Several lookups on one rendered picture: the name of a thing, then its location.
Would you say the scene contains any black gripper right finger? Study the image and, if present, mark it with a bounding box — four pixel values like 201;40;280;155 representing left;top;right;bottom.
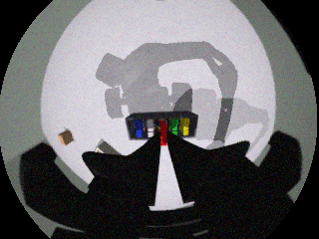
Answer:
166;131;251;203

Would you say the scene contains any small tan cube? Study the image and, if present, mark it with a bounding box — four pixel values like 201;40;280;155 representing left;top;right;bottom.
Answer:
57;130;73;146

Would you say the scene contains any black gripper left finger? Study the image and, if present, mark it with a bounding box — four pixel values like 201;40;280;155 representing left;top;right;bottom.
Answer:
81;132;160;207

